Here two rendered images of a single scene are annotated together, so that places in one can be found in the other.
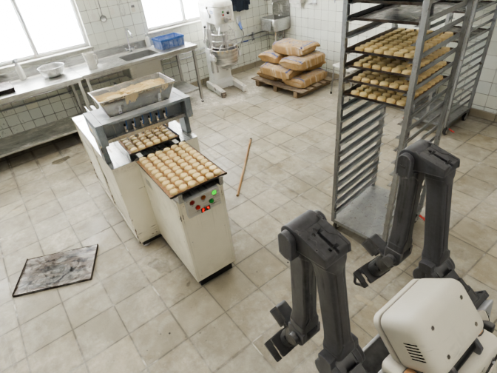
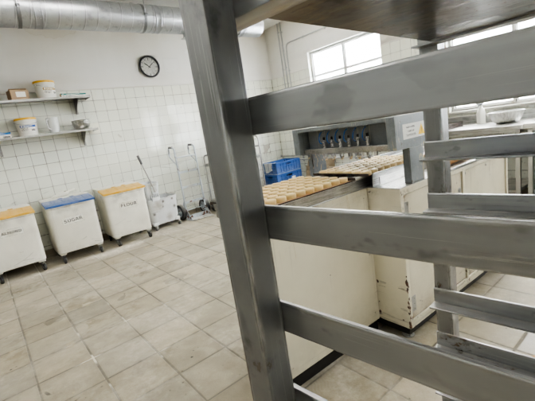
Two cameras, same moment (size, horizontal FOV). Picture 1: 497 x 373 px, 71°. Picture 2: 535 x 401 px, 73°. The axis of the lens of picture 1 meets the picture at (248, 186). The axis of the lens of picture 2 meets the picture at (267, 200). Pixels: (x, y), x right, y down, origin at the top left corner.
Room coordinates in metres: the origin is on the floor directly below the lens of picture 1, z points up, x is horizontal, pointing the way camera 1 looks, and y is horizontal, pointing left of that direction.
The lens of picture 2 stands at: (1.82, -1.26, 1.22)
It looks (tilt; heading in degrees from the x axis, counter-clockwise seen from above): 11 degrees down; 86
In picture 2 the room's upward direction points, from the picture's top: 9 degrees counter-clockwise
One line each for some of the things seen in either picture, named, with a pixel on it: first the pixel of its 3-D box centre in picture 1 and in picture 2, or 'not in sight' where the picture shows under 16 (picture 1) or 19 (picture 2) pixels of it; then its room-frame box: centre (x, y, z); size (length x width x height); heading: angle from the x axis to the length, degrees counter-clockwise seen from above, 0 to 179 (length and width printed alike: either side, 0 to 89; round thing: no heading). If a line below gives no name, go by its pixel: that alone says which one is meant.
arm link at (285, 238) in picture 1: (303, 286); not in sight; (0.55, -0.11, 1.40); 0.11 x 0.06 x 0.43; 123
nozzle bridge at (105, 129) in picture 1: (143, 125); (357, 150); (2.53, 0.75, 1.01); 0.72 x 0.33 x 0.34; 122
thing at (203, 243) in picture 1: (187, 212); (307, 273); (2.10, 0.49, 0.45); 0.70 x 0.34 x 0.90; 32
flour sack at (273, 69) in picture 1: (282, 69); not in sight; (5.67, -0.76, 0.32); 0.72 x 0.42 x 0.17; 38
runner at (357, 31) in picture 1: (376, 24); not in sight; (2.34, -0.93, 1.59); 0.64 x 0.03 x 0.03; 130
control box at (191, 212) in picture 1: (203, 201); not in sight; (1.79, 0.30, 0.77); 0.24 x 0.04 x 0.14; 122
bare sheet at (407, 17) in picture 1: (410, 9); not in sight; (2.19, -1.06, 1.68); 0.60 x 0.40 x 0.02; 130
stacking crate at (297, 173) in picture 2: not in sight; (283, 177); (2.63, 5.16, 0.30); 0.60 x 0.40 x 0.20; 34
